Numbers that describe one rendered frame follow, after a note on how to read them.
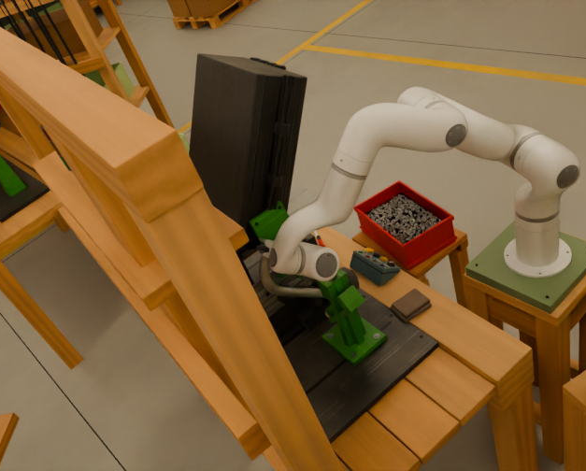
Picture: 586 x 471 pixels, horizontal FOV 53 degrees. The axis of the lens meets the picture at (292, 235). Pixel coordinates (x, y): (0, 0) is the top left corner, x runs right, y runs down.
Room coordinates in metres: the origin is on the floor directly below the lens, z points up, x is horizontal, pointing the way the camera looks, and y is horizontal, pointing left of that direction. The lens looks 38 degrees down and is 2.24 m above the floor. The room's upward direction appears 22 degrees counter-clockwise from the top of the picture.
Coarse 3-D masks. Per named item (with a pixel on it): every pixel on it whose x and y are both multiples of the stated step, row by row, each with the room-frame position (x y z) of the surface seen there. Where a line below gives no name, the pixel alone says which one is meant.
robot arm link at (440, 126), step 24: (360, 120) 1.13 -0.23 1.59; (384, 120) 1.12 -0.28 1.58; (408, 120) 1.10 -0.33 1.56; (432, 120) 1.08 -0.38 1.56; (456, 120) 1.06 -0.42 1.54; (360, 144) 1.11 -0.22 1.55; (384, 144) 1.12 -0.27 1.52; (408, 144) 1.09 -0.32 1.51; (432, 144) 1.06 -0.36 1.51; (456, 144) 1.05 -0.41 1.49; (360, 168) 1.10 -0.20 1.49
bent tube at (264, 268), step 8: (264, 240) 1.33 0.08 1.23; (264, 264) 1.31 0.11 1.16; (264, 272) 1.30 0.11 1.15; (264, 280) 1.29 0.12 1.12; (272, 280) 1.30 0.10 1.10; (272, 288) 1.28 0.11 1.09; (280, 288) 1.29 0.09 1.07; (288, 288) 1.30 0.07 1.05; (296, 288) 1.30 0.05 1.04; (304, 288) 1.31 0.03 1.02; (312, 288) 1.32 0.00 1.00; (288, 296) 1.29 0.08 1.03; (296, 296) 1.29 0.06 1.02; (304, 296) 1.29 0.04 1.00; (312, 296) 1.30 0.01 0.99; (320, 296) 1.30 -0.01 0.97
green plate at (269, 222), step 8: (272, 208) 1.41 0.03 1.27; (280, 208) 1.41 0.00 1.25; (256, 216) 1.40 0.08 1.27; (264, 216) 1.40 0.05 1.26; (272, 216) 1.40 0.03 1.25; (280, 216) 1.41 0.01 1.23; (288, 216) 1.41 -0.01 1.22; (256, 224) 1.38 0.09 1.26; (264, 224) 1.39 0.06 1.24; (272, 224) 1.39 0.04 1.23; (280, 224) 1.40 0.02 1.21; (256, 232) 1.37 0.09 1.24; (264, 232) 1.38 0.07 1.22; (272, 232) 1.38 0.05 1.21
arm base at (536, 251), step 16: (528, 224) 1.17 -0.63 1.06; (544, 224) 1.15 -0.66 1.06; (512, 240) 1.29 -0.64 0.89; (528, 240) 1.17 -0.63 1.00; (544, 240) 1.15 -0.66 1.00; (560, 240) 1.22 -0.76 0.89; (512, 256) 1.23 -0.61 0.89; (528, 256) 1.17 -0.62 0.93; (544, 256) 1.15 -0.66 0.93; (560, 256) 1.16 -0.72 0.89; (528, 272) 1.15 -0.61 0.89; (544, 272) 1.13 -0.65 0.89; (560, 272) 1.11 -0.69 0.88
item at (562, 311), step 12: (480, 288) 1.22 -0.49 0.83; (492, 288) 1.18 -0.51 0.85; (576, 288) 1.06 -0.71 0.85; (504, 300) 1.14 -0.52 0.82; (516, 300) 1.10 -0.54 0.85; (564, 300) 1.04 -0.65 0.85; (576, 300) 1.03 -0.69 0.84; (528, 312) 1.07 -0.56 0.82; (540, 312) 1.03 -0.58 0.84; (552, 312) 1.01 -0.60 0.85; (564, 312) 1.00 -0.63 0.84; (552, 324) 1.00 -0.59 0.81
